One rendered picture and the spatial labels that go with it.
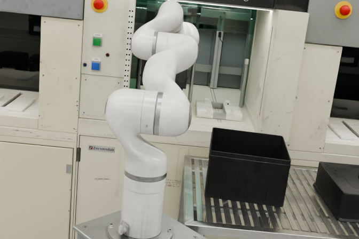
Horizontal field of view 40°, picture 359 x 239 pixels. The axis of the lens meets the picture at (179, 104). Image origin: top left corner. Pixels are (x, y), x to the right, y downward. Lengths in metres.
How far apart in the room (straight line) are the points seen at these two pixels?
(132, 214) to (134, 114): 0.29
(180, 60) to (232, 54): 1.37
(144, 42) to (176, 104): 0.40
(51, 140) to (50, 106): 0.15
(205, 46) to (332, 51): 1.02
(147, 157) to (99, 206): 0.94
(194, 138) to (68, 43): 0.65
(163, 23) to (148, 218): 0.67
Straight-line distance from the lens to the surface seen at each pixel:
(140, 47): 1.63
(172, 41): 1.62
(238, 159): 1.67
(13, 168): 2.25
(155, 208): 1.39
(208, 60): 2.92
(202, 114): 2.26
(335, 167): 1.93
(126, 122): 1.29
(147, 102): 1.28
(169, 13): 1.70
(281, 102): 2.03
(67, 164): 2.18
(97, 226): 1.49
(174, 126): 1.28
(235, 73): 2.93
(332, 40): 2.07
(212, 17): 2.49
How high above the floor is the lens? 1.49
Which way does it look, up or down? 15 degrees down
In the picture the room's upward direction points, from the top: 6 degrees clockwise
